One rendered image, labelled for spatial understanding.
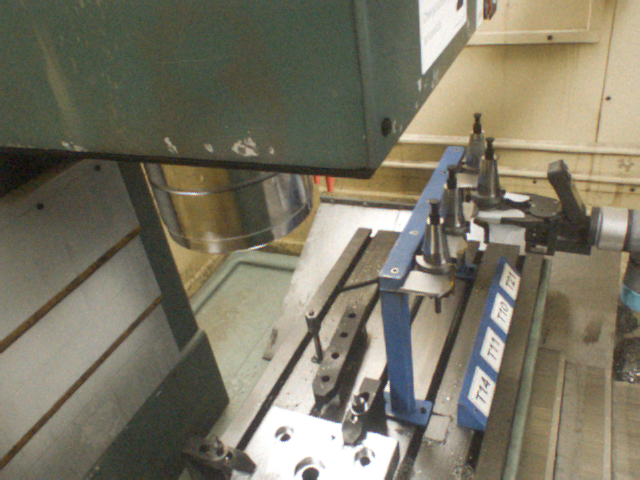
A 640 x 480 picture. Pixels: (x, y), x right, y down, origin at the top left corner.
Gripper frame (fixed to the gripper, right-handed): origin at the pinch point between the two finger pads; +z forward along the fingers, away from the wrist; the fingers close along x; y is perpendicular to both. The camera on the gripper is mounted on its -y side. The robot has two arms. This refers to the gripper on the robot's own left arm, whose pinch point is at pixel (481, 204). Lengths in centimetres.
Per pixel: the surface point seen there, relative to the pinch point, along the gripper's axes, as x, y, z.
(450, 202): -12.6, -7.1, 3.1
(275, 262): 44, 59, 78
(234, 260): 42, 59, 94
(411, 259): -23.5, -2.4, 6.7
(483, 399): -23.1, 26.6, -5.8
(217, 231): -59, -29, 14
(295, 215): -53, -28, 9
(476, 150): 9.3, -6.4, 3.0
